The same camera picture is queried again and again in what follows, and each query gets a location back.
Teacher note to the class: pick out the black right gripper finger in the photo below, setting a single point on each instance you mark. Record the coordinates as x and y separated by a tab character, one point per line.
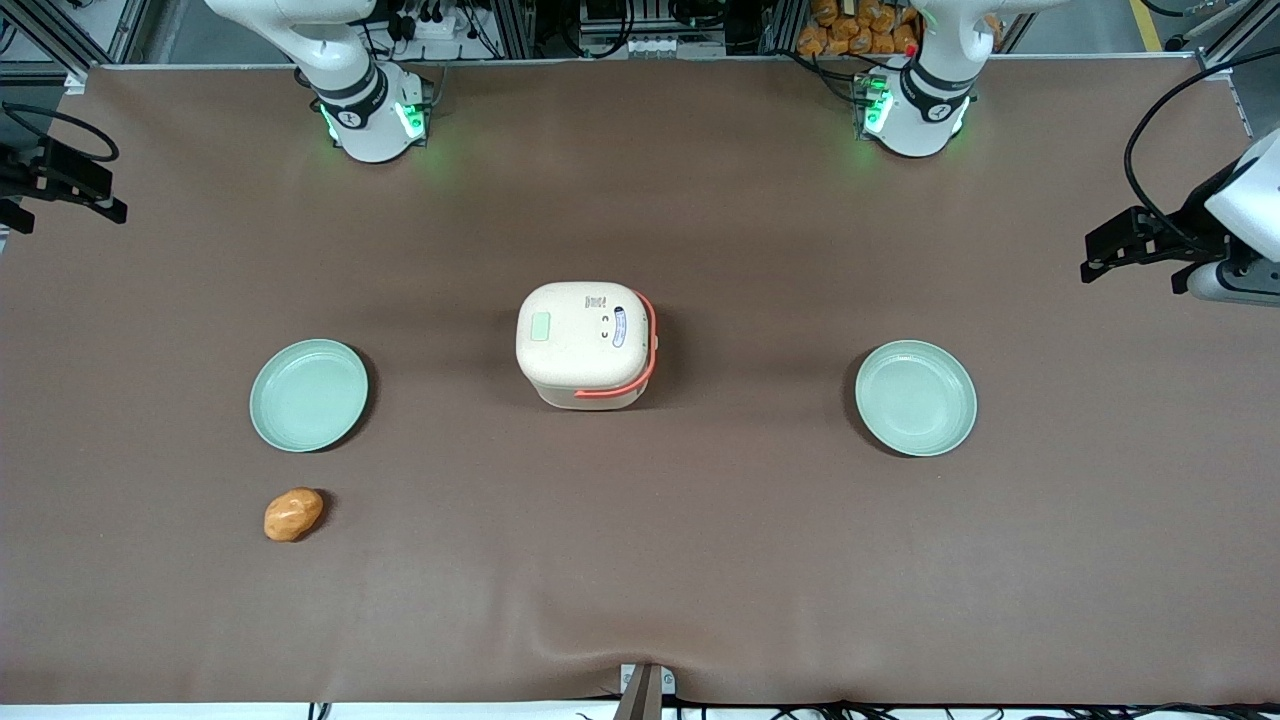
80	180
15	215

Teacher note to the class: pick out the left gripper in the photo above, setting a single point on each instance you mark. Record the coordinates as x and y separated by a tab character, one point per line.
1188	224

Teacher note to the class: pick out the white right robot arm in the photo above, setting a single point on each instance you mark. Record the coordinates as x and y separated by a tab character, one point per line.
350	95

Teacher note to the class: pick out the pale green round plate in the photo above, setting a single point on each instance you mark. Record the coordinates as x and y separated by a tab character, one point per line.
915	398
308	395

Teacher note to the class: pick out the bag of orange items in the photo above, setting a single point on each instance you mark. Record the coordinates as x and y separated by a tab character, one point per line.
860	28

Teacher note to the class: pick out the white power strip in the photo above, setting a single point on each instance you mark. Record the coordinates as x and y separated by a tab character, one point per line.
428	22

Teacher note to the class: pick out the orange brown potato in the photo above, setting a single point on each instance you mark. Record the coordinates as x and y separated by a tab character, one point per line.
293	514

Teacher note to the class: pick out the grey equipment box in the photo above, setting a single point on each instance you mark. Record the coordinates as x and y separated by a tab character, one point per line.
650	28

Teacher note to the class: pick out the brown table cloth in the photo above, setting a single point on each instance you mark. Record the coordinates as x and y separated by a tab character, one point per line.
640	560

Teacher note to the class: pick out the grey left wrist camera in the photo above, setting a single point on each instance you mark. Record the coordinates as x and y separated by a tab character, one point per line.
1240	285

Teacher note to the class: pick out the aluminium frame post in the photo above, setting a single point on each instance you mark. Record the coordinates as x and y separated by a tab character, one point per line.
1235	35
55	35

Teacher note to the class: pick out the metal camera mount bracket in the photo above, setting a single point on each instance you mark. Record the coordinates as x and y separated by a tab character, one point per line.
643	690

